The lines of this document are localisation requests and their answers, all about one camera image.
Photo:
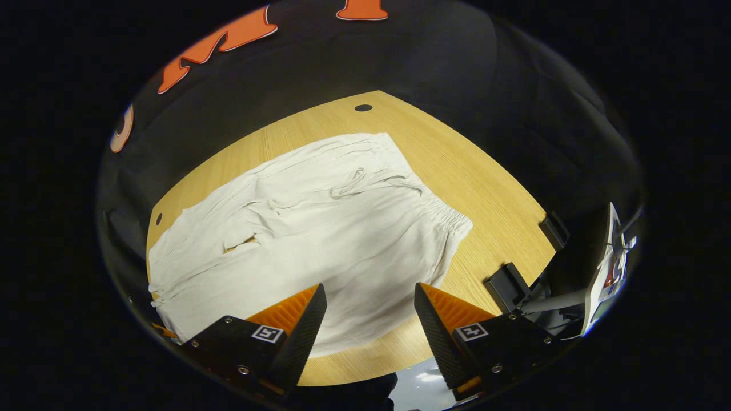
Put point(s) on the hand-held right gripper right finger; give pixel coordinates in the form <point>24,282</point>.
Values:
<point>440,342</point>

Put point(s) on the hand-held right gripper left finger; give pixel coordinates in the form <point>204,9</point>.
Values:
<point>300,342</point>

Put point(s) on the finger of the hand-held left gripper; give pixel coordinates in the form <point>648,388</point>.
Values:
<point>164,330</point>

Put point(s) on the white jeans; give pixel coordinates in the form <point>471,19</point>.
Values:
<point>342,240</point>

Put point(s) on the black table clamp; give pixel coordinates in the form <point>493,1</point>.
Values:
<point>507,286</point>
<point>554,230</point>

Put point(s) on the white monitor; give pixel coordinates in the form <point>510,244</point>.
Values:
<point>605,268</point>

